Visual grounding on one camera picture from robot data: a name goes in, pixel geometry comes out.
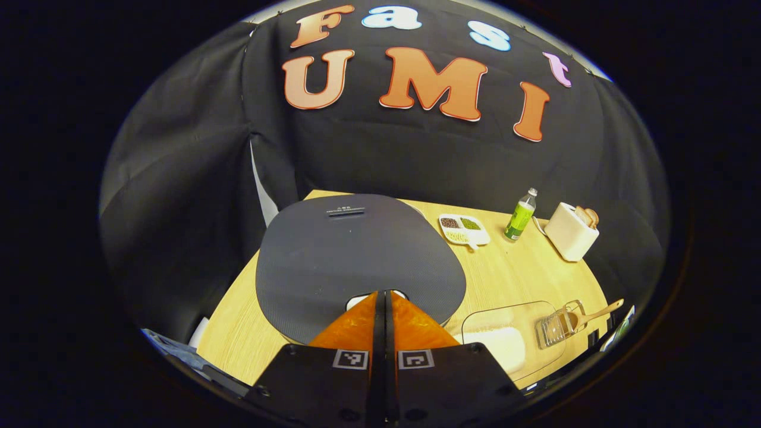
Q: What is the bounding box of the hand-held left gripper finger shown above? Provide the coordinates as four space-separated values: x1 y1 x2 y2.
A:
385 290 527 426
250 290 386 425

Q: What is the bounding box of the dark grey rice cooker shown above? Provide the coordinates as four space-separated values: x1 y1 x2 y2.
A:
256 193 467 345

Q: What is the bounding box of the clear box of white rice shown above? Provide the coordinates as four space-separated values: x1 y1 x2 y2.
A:
461 300 568 381

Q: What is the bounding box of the white divided bean dish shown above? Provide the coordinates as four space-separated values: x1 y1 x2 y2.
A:
438 213 492 250

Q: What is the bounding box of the green drink bottle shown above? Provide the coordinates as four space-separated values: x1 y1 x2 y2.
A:
504 188 539 241

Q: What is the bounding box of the white toaster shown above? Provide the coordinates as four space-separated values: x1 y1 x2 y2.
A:
544 202 600 262

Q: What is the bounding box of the blue grey cloth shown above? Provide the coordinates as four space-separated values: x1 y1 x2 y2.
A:
143 329 250 393

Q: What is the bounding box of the black backdrop cloth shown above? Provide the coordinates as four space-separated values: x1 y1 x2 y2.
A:
98 0 672 345

